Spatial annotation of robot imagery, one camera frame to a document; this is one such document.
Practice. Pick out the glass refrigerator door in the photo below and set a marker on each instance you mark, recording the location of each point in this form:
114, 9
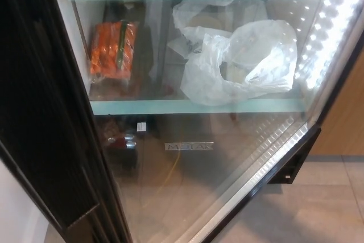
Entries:
256, 157

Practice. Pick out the black display refrigerator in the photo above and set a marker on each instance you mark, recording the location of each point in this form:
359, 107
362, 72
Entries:
82, 24

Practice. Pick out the shelf with teal edge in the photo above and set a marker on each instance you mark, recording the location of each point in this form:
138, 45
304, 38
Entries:
159, 107

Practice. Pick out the large white plastic bag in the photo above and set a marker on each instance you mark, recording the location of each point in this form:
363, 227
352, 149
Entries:
204, 83

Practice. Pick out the silver Motak logo plate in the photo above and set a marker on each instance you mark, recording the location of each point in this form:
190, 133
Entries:
188, 146

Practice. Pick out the round lidded plastic container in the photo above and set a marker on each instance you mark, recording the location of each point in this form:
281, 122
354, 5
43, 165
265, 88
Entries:
250, 52

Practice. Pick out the bag of orange carrots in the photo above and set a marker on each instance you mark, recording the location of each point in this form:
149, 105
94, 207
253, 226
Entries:
109, 52

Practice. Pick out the translucent plastic bag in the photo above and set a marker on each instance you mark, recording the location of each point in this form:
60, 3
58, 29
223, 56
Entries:
183, 12

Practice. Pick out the wooden cabinet panel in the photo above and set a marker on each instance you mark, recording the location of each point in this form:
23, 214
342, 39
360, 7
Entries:
344, 112

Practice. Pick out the white LED light strip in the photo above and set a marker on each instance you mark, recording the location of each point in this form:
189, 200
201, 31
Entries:
327, 26

